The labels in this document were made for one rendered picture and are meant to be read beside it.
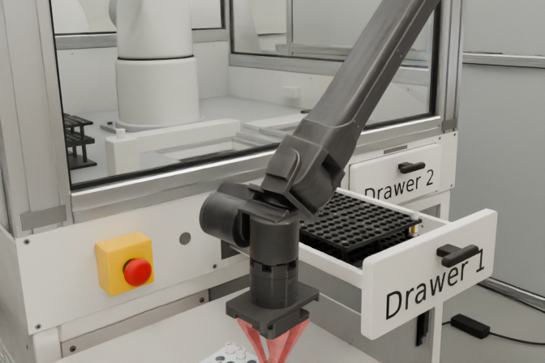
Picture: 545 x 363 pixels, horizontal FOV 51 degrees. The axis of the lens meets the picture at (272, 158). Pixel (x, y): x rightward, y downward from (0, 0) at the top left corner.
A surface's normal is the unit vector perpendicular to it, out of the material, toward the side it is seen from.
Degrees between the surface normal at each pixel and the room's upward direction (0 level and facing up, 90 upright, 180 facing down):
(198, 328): 0
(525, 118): 90
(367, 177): 90
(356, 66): 49
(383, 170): 90
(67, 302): 90
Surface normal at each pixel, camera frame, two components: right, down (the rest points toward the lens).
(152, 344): -0.02, -0.97
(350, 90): -0.45, -0.47
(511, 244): -0.77, 0.17
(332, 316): 0.63, 0.18
